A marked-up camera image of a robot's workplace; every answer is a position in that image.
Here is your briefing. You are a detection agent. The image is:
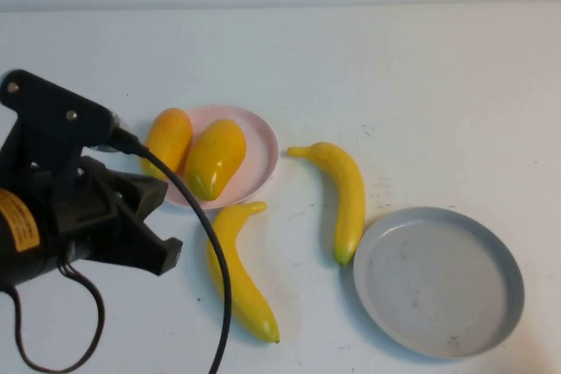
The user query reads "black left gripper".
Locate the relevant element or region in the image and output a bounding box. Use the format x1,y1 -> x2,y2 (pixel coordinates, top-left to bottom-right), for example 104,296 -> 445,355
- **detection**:
0,155 -> 184,293

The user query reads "orange-tinted plastic mango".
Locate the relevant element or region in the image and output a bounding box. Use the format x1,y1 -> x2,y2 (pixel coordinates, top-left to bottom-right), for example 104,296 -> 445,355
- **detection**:
139,107 -> 195,181

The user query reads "yellow plastic mango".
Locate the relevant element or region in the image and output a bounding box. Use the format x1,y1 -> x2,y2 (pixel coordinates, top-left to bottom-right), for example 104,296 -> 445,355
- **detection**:
183,118 -> 247,201

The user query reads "yellow plastic banana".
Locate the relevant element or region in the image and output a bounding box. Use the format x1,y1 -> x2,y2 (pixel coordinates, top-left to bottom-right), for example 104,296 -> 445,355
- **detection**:
287,141 -> 366,266
206,201 -> 281,344

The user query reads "pink round plate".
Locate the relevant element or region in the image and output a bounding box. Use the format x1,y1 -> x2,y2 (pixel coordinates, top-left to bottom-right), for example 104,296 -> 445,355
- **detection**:
146,105 -> 280,211

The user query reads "grey round plate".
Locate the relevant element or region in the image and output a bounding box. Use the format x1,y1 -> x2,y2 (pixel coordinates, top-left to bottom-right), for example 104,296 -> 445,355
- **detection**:
352,206 -> 526,360

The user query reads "black left camera cable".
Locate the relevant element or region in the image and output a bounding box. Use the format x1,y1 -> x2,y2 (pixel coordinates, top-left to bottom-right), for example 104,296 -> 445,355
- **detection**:
107,126 -> 233,374

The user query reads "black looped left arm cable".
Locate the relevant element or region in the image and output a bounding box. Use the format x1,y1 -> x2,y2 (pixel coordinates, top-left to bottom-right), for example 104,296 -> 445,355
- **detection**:
8,259 -> 107,371

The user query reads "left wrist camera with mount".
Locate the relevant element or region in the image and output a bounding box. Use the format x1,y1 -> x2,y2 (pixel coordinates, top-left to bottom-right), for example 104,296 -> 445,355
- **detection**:
0,68 -> 128,194

